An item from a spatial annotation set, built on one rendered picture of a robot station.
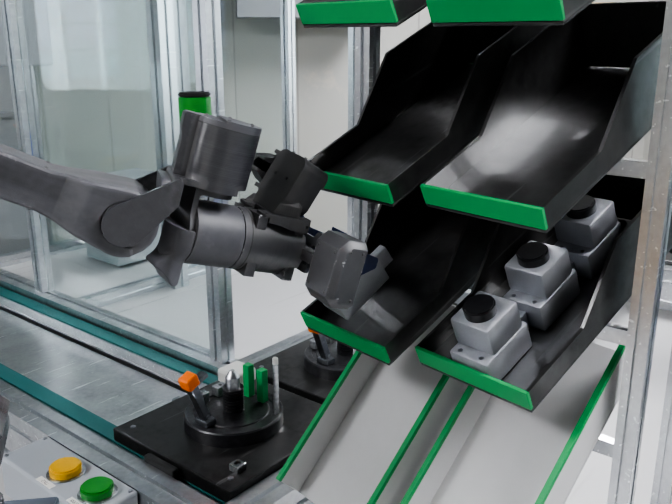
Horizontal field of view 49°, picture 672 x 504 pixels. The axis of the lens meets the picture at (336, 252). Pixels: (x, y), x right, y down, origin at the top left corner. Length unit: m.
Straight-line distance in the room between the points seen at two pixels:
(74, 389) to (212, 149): 0.82
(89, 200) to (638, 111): 0.47
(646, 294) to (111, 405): 0.87
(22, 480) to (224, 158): 0.60
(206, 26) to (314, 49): 3.80
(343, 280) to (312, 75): 4.36
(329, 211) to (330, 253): 4.47
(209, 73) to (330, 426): 0.58
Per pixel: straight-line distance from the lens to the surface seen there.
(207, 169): 0.62
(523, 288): 0.74
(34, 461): 1.09
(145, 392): 1.33
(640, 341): 0.75
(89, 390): 1.36
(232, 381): 1.06
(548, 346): 0.73
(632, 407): 0.78
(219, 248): 0.64
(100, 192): 0.62
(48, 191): 0.63
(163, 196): 0.61
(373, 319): 0.80
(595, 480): 1.22
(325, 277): 0.64
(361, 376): 0.90
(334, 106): 5.00
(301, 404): 1.13
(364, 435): 0.88
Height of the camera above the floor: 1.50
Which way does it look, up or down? 16 degrees down
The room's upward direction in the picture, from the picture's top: straight up
